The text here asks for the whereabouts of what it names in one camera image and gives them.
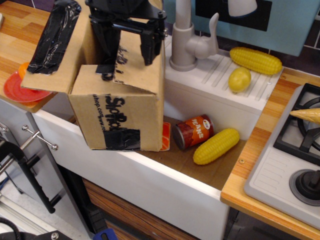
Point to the light blue toy microwave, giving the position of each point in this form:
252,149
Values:
277,25

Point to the yellow ice cream cone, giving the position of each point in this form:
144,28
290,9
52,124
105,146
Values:
310,114

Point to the grey toy stove top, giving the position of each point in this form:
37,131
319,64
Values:
269,181

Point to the black metal clamp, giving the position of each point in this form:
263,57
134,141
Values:
10,153

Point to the white toy sink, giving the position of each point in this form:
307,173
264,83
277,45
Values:
154,181

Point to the orange salmon toy piece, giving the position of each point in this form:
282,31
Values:
166,136

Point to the black stove knob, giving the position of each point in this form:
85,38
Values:
305,186

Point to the grey toy faucet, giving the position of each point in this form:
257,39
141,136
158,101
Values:
187,47

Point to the orange plastic cup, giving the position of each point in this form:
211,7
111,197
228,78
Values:
23,69

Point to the yellow corn cob on drainer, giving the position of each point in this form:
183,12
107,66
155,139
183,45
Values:
256,60

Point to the red plastic plate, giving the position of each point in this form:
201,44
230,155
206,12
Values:
13,90

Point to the yellow toy potato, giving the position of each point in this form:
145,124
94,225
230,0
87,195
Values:
239,80

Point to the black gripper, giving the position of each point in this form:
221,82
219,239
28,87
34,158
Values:
134,16

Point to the yellow corn cob in sink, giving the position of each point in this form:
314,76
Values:
216,146

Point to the black stove grate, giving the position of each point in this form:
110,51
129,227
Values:
298,137

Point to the brown cardboard box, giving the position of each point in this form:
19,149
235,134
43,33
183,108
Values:
123,113

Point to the beans can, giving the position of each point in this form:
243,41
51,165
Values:
193,131

